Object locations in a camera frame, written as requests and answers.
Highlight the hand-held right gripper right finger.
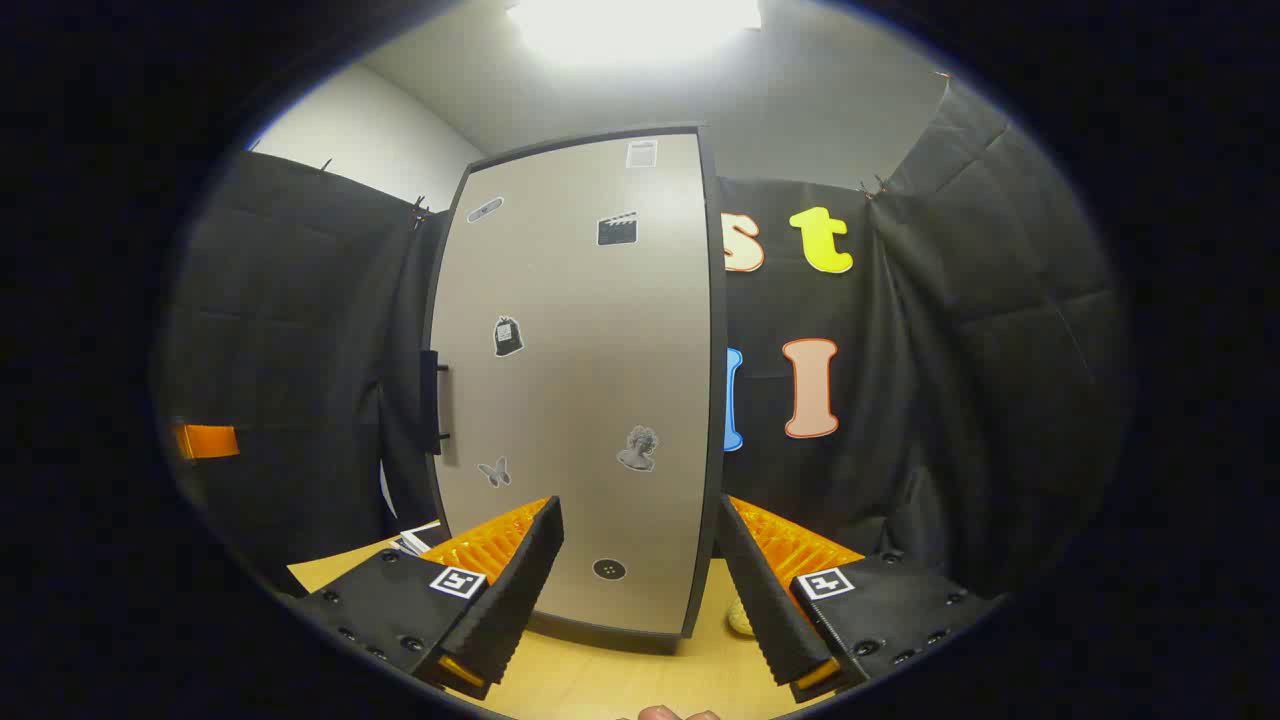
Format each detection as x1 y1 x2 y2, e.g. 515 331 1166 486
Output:
715 493 1001 704

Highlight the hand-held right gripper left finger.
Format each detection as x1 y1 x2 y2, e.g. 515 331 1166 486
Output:
290 495 566 701

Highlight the black door handle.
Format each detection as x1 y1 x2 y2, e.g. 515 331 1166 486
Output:
420 350 452 457

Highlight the beige cabinet door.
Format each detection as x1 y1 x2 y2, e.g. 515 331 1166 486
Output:
428 128 713 641

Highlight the dark grey cabinet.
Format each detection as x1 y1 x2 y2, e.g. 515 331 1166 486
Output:
696 122 729 641

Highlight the black backdrop cloth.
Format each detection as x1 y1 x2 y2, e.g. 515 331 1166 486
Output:
160 75 1131 601

